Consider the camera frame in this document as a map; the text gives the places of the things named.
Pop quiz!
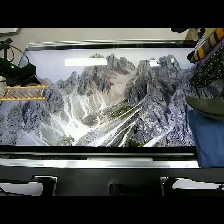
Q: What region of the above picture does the brown clothes hanger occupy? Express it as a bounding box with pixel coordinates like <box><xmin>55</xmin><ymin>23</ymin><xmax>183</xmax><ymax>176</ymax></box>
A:
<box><xmin>0</xmin><ymin>84</ymin><xmax>52</xmax><ymax>102</ymax></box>

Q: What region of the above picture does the blue garment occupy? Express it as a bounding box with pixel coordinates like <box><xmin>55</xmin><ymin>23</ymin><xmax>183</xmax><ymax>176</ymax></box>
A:
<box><xmin>186</xmin><ymin>109</ymin><xmax>224</xmax><ymax>169</ymax></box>

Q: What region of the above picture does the black dotted garment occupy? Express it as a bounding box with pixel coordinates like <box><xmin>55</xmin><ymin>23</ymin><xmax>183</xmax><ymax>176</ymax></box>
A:
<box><xmin>189</xmin><ymin>46</ymin><xmax>224</xmax><ymax>98</ymax></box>

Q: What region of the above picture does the orange black striped garment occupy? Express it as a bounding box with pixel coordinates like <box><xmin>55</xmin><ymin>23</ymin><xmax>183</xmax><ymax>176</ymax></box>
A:
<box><xmin>186</xmin><ymin>27</ymin><xmax>224</xmax><ymax>65</ymax></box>

